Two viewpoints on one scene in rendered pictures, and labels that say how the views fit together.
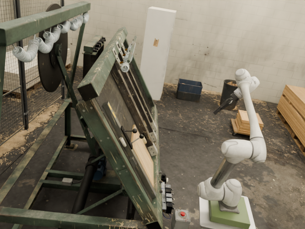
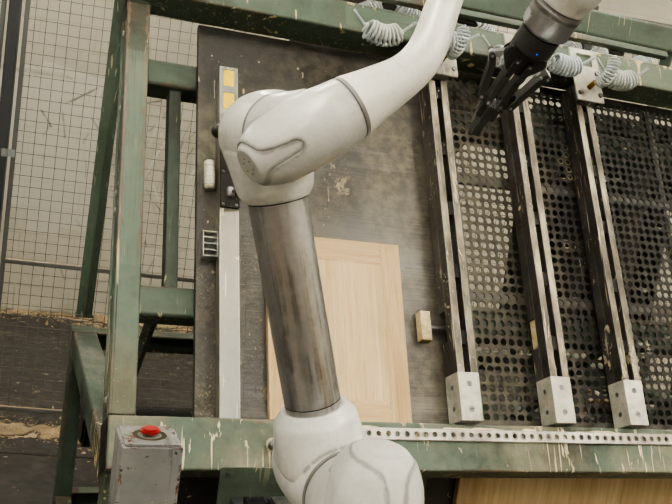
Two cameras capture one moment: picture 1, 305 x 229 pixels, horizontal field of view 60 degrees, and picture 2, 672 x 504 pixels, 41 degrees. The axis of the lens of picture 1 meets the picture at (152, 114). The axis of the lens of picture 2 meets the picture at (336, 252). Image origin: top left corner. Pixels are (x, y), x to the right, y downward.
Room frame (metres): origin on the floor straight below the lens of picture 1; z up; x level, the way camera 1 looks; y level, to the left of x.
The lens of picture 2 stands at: (1.37, -2.10, 1.54)
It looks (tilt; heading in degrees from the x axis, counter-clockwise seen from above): 6 degrees down; 74
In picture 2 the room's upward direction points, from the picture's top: 8 degrees clockwise
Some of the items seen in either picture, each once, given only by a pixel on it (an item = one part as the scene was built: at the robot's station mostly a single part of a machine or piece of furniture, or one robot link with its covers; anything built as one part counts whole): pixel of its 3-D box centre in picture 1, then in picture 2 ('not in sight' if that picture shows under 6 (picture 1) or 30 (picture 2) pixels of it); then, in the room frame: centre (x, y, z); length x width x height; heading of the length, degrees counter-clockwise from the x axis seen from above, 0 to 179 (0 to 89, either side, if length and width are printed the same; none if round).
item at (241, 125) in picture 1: (245, 123); not in sight; (4.98, -1.96, 0.20); 0.61 x 0.53 x 0.40; 176
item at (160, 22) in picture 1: (155, 54); not in sight; (6.24, 0.15, 1.03); 0.61 x 0.58 x 2.05; 176
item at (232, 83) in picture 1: (230, 94); not in sight; (6.29, -1.86, 0.33); 0.52 x 0.51 x 0.65; 176
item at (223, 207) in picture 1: (228, 201); not in sight; (1.88, -0.82, 0.84); 0.22 x 0.18 x 0.06; 1
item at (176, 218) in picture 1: (180, 222); (144, 478); (1.54, -0.37, 0.84); 0.12 x 0.12 x 0.18; 4
